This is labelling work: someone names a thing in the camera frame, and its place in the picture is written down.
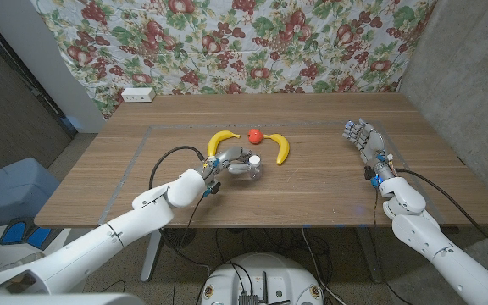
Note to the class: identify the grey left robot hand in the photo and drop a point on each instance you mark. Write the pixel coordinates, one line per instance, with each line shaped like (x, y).
(229, 154)

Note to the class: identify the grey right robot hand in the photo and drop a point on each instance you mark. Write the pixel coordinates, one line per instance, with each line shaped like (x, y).
(371, 142)

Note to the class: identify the clear medicine bottle white cap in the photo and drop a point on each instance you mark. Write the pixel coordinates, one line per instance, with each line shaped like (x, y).
(256, 168)

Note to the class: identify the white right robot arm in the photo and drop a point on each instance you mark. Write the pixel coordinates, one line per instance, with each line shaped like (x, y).
(422, 237)

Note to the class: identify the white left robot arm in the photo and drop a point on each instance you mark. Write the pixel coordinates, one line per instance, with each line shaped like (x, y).
(100, 245)

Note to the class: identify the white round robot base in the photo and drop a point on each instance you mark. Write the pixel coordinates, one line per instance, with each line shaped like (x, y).
(286, 279)

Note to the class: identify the red apple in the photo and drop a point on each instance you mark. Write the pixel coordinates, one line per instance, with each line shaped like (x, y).
(256, 136)

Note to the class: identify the yellow banana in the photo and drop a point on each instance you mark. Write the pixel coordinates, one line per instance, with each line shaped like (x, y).
(284, 148)
(215, 142)

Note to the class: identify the round black floor disc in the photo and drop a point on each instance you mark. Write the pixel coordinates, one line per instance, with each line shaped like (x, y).
(180, 237)

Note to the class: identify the floral fruit print backdrop cloth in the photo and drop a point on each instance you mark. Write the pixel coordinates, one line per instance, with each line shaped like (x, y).
(235, 46)

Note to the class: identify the white power outlet box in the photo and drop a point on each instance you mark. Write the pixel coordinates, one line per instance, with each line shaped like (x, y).
(138, 95)

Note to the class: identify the grey table leg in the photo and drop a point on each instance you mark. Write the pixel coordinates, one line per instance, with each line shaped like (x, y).
(369, 254)
(153, 258)

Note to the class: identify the blue foot pedal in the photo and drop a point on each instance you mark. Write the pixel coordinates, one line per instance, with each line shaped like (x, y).
(14, 232)
(38, 237)

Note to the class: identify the grey-blue plastic bin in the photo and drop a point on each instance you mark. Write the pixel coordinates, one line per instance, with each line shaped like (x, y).
(11, 190)

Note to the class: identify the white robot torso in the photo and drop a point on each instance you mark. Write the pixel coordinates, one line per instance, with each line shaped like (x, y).
(57, 300)

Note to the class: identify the white sneaker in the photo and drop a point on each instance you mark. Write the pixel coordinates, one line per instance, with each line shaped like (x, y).
(15, 262)

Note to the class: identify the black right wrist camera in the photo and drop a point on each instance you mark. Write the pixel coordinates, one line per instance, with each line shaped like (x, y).
(369, 171)

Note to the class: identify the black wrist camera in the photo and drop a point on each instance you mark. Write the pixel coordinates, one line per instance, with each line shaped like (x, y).
(369, 171)
(214, 187)

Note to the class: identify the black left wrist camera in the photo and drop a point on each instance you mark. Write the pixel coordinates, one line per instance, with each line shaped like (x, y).
(214, 187)

